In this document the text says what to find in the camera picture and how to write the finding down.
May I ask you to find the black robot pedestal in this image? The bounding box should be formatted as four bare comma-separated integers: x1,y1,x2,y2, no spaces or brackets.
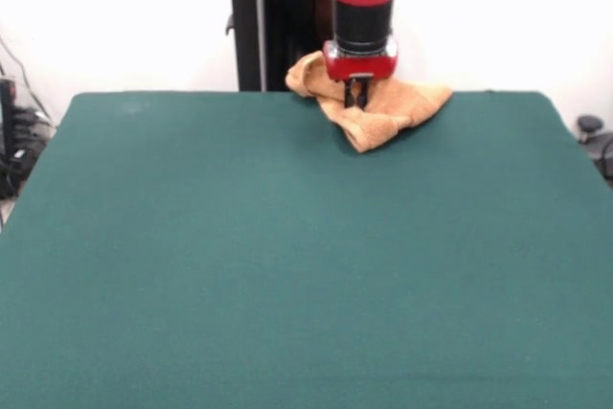
209,0,414,92

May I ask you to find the dark green table cloth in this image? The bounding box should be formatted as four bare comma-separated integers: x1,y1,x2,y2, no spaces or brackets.
0,90,613,409

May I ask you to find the grey wall cable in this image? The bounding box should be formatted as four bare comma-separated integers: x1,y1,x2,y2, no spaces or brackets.
0,37,53,123

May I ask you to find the black chair base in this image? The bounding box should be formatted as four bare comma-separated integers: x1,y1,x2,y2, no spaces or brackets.
576,114,613,190

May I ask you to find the orange terry towel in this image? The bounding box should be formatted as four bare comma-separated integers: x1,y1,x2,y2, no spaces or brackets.
284,50,454,153

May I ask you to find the black cable bundle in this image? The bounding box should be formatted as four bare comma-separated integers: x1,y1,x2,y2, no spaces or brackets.
0,105,55,199

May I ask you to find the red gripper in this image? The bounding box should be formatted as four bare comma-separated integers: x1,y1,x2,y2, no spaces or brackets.
322,35,399,109

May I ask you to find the black electronics box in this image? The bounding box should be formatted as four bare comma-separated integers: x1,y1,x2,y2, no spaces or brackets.
0,77,17,156

